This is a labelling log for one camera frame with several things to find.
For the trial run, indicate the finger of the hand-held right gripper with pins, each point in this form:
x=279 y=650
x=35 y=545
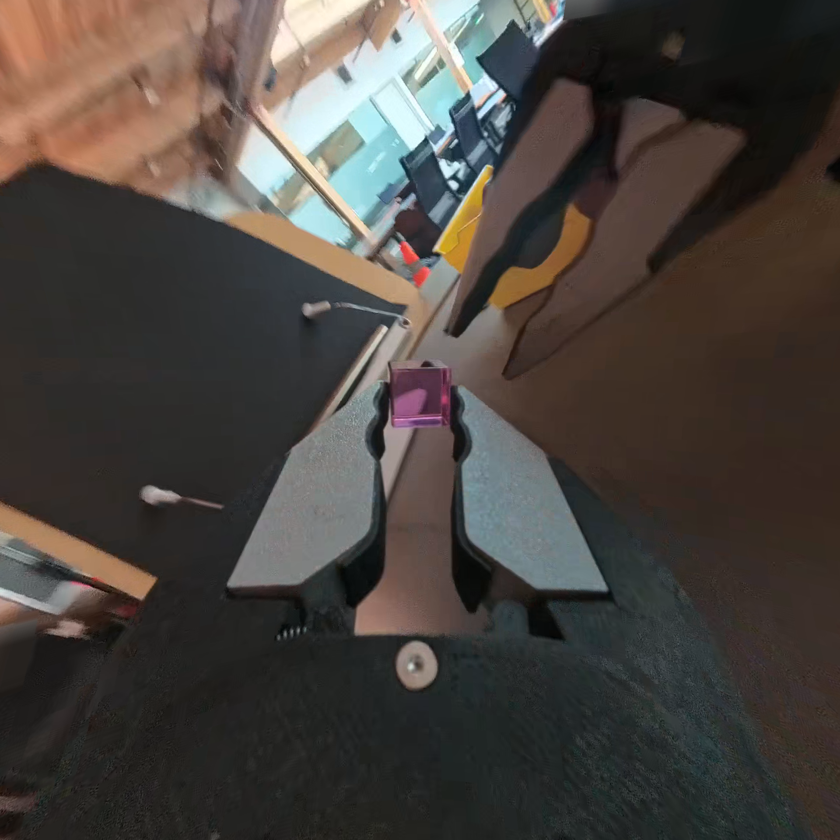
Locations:
x=656 y=190
x=538 y=151

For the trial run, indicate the dark red chair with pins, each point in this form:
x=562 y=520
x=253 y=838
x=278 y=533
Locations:
x=417 y=229

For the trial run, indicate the black office chair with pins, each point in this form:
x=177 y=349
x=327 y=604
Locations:
x=512 y=56
x=430 y=177
x=469 y=131

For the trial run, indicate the black wooden book stand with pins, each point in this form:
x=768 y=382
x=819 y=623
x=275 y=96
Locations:
x=164 y=328

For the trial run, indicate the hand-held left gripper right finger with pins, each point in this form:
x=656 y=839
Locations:
x=518 y=518

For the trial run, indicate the purple transparent cube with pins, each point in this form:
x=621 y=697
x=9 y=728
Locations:
x=420 y=400

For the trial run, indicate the yellow plastic bin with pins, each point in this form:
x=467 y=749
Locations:
x=469 y=229

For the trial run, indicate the wooden window post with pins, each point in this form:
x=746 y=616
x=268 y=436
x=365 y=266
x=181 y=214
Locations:
x=308 y=177

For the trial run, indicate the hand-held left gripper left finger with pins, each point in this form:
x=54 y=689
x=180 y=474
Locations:
x=315 y=512

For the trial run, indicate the orange traffic cone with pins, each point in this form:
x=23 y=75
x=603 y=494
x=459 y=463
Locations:
x=408 y=253

